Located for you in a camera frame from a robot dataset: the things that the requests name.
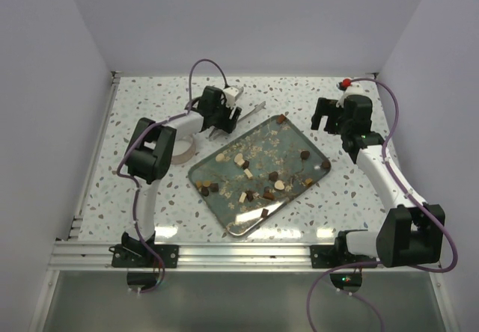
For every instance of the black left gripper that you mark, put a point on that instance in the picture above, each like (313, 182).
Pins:
(228, 125)

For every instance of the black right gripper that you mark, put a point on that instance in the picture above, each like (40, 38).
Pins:
(325, 107)

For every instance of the white square chocolate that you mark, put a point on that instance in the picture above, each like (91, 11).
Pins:
(248, 173)

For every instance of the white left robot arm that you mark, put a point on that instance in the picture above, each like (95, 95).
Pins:
(147, 160)

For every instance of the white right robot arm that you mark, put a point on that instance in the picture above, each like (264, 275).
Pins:
(411, 232)

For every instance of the brown chocolate at tray corner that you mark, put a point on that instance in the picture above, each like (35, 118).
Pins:
(281, 119)

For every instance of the dark heart chocolate right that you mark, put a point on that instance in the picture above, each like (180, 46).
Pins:
(305, 155)

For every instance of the dark square chocolate left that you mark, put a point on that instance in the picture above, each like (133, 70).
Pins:
(214, 187)

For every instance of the white cube chocolate lower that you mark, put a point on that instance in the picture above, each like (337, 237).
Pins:
(243, 197)

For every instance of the dark cup chocolate lower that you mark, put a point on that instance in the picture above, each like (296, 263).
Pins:
(250, 195)

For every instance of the brown cube chocolate bottom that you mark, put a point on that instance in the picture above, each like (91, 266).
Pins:
(264, 213)

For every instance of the round metal tin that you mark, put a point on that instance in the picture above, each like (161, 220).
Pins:
(184, 150)

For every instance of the blossom pattern teal tray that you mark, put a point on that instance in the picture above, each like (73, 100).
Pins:
(268, 147)

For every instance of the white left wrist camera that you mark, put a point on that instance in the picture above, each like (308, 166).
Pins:
(231, 95)

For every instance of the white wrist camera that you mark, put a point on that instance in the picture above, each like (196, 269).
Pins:
(348, 88)
(231, 95)

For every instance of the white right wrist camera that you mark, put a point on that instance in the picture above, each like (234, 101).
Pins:
(348, 88)

